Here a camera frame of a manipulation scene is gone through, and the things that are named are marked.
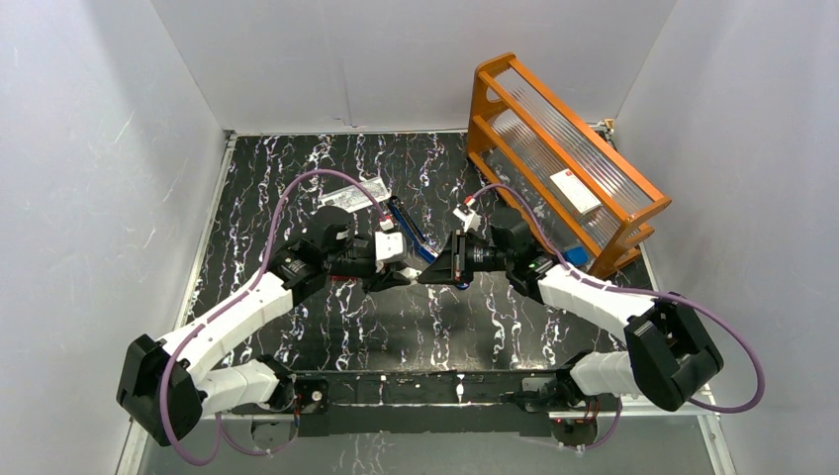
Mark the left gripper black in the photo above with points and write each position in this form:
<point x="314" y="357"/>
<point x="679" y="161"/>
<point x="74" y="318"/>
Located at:
<point x="370" y="273"/>

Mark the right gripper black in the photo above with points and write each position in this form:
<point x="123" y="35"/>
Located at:
<point x="452" y="265"/>

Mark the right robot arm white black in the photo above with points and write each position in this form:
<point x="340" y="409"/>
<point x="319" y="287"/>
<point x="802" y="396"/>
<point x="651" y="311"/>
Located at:
<point x="668" y="353"/>

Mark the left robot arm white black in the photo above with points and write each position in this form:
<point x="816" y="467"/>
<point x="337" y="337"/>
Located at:
<point x="169" y="383"/>

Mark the clear plastic package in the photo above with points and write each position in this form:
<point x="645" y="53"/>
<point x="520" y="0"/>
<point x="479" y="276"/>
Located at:
<point x="351" y="199"/>

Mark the blue object on shelf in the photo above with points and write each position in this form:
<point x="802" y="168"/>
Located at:
<point x="576" y="255"/>

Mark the white box on shelf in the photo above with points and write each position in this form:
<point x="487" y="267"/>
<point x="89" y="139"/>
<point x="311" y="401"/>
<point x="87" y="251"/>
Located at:
<point x="575" y="196"/>

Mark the orange wooden shelf rack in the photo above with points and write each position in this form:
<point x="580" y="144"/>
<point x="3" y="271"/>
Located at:
<point x="520" y="132"/>

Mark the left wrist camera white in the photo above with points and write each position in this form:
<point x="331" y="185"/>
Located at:
<point x="389" y="247"/>

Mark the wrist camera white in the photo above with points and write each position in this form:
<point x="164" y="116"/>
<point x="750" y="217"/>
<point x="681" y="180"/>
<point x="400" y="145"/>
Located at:
<point x="466" y="214"/>
<point x="389" y="247"/>

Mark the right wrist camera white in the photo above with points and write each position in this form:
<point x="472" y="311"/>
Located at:
<point x="466" y="214"/>

